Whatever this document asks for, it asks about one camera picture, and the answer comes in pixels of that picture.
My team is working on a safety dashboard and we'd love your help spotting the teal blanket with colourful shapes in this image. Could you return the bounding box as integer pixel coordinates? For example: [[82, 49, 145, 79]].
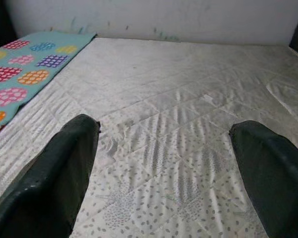
[[0, 31, 98, 142]]

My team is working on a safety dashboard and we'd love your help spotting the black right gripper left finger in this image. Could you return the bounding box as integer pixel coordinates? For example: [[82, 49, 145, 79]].
[[0, 114, 101, 238]]

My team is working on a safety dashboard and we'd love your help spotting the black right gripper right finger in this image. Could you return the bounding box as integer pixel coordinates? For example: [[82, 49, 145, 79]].
[[228, 120, 298, 238]]

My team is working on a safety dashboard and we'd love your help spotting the white grey-speckled quilted mattress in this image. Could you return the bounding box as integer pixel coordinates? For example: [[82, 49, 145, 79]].
[[0, 37, 298, 238]]

